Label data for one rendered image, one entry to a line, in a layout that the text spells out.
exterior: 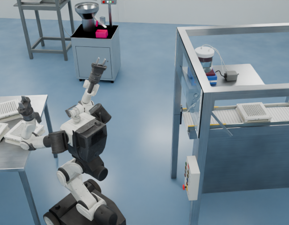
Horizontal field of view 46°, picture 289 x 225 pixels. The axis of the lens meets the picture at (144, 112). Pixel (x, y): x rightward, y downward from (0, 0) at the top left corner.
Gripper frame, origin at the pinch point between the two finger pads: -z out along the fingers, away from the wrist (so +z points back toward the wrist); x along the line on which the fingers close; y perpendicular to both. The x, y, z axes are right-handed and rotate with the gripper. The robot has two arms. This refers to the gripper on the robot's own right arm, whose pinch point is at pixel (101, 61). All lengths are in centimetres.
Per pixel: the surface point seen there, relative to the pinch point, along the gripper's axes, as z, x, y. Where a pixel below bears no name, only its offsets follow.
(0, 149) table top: 102, 55, 4
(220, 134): 27, -115, -41
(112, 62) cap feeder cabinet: 109, -114, 208
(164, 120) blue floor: 116, -158, 86
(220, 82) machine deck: -17, -92, -30
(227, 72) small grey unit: -26, -97, -26
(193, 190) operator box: 27, -49, -104
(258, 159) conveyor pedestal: 44, -168, -53
